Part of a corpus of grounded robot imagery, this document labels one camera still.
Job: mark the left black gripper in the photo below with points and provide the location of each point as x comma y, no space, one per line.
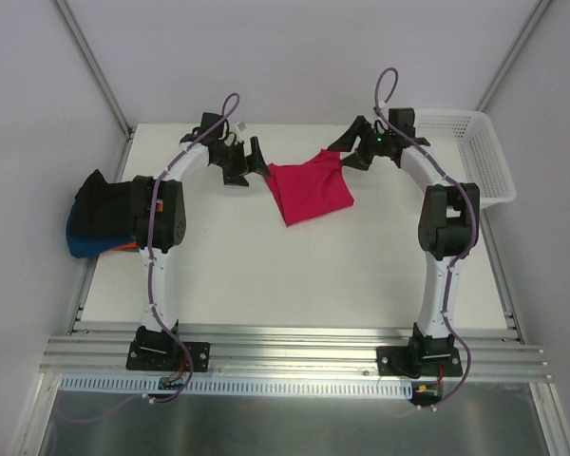
240,163

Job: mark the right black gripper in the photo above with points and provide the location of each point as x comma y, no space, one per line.
362,148

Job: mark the pink t shirt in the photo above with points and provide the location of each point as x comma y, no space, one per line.
309,190

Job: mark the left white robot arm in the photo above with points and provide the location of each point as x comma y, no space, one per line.
158,219

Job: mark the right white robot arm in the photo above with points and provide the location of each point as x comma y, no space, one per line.
448,230

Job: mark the white plastic basket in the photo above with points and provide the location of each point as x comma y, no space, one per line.
466,146

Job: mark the orange folded t shirt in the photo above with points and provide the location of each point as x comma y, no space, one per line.
128,247

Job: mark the black folded t shirt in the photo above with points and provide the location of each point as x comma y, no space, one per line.
101,209

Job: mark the blue folded t shirt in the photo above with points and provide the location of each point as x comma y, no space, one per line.
80,247

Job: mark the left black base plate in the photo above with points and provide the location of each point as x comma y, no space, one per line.
168,357

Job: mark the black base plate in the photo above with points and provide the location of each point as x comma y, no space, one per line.
402,361
168,357

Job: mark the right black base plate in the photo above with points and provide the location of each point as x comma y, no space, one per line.
402,361

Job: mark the white slotted cable duct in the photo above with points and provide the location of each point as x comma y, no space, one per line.
233,386

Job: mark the aluminium mounting rail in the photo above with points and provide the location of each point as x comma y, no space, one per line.
335,353

